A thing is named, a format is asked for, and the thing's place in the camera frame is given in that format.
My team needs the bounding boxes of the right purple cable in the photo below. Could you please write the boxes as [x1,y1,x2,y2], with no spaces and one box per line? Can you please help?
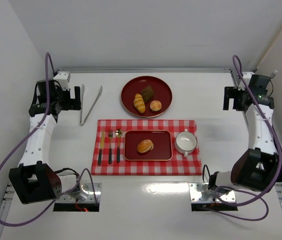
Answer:
[213,54,282,221]

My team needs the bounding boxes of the striped orange bread roll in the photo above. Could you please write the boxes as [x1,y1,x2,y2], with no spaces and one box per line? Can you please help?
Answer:
[133,93,146,114]

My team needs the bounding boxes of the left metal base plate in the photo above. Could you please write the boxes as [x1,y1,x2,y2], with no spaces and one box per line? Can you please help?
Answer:
[56,181,102,204]

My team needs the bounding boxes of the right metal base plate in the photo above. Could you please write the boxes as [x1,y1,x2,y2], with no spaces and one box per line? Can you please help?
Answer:
[188,182,236,204]

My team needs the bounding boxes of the red white checkered cloth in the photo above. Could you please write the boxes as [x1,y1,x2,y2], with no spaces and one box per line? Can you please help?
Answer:
[91,118,202,176]

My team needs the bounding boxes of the gold spoon black handle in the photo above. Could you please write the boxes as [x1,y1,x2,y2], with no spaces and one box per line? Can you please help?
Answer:
[115,128,123,163]

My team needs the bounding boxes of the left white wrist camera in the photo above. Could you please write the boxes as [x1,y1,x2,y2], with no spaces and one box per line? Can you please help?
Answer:
[53,71,71,91]

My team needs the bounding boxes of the round pale bun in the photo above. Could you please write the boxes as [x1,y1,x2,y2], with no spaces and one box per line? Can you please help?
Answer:
[150,100,162,112]

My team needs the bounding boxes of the aluminium table frame rail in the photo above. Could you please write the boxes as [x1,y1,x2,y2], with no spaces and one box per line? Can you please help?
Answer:
[0,68,282,240]

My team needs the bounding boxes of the dark brown bread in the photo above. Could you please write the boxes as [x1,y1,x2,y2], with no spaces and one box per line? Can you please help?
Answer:
[141,85,154,103]

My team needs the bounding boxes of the metal base plate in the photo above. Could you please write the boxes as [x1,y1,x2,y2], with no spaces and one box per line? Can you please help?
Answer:
[56,181,102,204]
[188,182,236,204]

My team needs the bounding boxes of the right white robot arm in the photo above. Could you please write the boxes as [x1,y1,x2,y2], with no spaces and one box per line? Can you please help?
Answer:
[208,72,280,193]

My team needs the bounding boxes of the rectangular red tray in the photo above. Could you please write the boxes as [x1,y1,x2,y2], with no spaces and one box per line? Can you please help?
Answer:
[124,130,173,161]

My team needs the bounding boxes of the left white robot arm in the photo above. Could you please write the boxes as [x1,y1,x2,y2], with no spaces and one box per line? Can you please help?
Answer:
[9,77,81,204]

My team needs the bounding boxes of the stainless steel tongs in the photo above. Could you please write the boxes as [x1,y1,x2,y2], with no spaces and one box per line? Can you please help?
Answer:
[80,84,103,126]

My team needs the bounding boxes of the round red plate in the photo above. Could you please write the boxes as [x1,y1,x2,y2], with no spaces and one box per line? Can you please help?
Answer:
[121,76,173,118]

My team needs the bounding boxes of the sesame bun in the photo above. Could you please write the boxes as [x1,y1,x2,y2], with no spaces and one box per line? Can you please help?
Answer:
[137,139,154,154]

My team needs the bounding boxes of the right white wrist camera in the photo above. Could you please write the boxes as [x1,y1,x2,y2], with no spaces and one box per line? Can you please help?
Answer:
[238,71,254,88]

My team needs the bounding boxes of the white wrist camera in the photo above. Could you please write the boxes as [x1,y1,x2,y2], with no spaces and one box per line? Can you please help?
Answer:
[238,71,254,88]
[53,71,71,91]

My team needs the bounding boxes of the gold fork black handle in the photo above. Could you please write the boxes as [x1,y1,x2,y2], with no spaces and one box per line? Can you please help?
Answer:
[108,129,113,164]

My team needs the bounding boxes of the gold knife black handle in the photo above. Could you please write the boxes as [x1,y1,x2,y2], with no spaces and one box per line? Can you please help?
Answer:
[97,130,105,166]

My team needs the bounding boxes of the white two-handled bowl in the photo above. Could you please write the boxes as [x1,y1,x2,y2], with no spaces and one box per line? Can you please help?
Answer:
[174,129,197,158]

